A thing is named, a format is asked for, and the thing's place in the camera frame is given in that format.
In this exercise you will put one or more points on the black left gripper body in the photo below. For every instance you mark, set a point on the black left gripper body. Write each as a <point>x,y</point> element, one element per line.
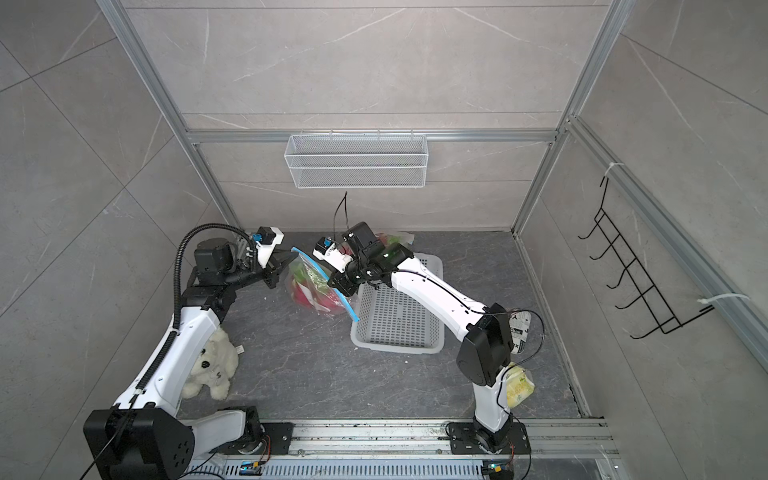
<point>254,277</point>

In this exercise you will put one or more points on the zip-top bag with blue seal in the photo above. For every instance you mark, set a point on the zip-top bag with blue seal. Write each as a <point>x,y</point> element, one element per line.
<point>350,312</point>

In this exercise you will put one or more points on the yellow-green packaged snack bag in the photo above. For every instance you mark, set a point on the yellow-green packaged snack bag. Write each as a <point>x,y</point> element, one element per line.
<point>518,386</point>

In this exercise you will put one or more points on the white wire mesh wall basket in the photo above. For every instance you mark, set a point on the white wire mesh wall basket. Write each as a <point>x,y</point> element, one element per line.
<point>363,161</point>

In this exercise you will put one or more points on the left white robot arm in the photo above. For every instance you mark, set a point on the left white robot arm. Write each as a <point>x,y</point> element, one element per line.
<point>140,435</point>

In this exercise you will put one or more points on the stars and stripes patterned can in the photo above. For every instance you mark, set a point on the stars and stripes patterned can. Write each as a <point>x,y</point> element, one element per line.
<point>519,323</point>

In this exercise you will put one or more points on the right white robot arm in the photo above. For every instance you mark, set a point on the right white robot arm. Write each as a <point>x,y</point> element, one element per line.
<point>484,331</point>

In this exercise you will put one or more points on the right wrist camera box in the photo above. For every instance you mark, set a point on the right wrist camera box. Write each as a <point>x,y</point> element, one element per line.
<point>327,250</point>

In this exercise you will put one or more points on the white perforated plastic basket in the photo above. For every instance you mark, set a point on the white perforated plastic basket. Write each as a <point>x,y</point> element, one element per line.
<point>391,321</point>

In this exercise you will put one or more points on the black wire wall hook rack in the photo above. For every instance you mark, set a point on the black wire wall hook rack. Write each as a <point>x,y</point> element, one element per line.
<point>634,273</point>

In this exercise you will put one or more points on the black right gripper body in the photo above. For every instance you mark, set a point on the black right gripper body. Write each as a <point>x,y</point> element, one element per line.
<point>356,275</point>

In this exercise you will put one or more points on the pink dragon fruit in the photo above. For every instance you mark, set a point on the pink dragon fruit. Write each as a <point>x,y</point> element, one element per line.
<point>309,289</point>

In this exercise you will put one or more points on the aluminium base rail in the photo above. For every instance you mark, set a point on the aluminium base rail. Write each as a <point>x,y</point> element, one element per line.
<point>417,449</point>

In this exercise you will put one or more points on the far zip-top bag with dragon fruit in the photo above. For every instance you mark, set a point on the far zip-top bag with dragon fruit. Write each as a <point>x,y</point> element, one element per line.
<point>389,237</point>

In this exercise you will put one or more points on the white plush teddy bear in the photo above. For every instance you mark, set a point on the white plush teddy bear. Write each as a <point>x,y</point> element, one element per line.
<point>215,366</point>

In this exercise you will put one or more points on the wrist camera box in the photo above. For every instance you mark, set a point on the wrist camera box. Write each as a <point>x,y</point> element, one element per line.
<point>327,250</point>
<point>266,239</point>

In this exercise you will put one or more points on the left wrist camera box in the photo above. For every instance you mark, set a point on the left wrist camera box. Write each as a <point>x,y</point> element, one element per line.
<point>266,239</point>

